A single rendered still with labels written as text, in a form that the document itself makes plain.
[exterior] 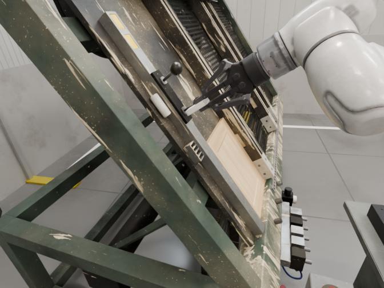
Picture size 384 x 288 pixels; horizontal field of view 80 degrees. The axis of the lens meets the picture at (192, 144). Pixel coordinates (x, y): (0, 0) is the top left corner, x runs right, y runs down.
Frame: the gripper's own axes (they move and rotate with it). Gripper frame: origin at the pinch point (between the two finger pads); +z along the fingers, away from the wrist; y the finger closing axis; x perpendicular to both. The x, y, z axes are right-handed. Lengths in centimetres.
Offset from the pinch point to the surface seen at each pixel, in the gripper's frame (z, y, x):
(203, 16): 12, -35, 104
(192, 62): 11.3, -12.8, 44.5
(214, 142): 13.6, 18.4, 21.9
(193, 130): 11.5, 7.6, 10.2
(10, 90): 238, -115, 114
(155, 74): 10.6, -14.9, 9.1
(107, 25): 14.0, -35.0, 8.3
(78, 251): 81, 25, -14
